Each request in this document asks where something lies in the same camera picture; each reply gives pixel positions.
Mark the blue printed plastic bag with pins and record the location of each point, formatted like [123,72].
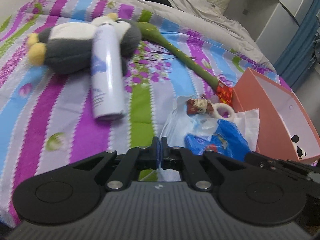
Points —
[226,140]

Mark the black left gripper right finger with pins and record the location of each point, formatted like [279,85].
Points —
[187,164]

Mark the white tissue paper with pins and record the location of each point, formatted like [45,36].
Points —
[248,124]

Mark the red foil snack packet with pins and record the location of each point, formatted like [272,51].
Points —
[225,94]

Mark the white wardrobe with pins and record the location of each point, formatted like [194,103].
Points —
[272,24]

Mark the clear plastic zip bag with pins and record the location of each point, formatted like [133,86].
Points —
[179,124]

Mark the green plush massage stick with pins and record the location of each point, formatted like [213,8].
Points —
[151,33]

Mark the small panda plush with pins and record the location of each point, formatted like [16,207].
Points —
[299,151]

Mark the grey white penguin plush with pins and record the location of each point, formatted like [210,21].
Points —
[66,48]

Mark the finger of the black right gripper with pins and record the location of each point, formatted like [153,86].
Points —
[291,168]

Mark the blue curtain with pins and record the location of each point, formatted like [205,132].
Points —
[294,64]

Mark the pink cardboard box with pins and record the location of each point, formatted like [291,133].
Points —
[281,117]

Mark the white spray can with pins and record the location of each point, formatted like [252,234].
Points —
[108,97]

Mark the brown gold foil wrapper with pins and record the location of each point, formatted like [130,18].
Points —
[199,106]

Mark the striped colourful bed sheet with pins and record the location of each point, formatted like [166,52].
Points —
[47,120]

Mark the grey duvet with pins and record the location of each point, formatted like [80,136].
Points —
[207,19]

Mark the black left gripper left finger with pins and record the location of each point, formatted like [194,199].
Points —
[129,165]

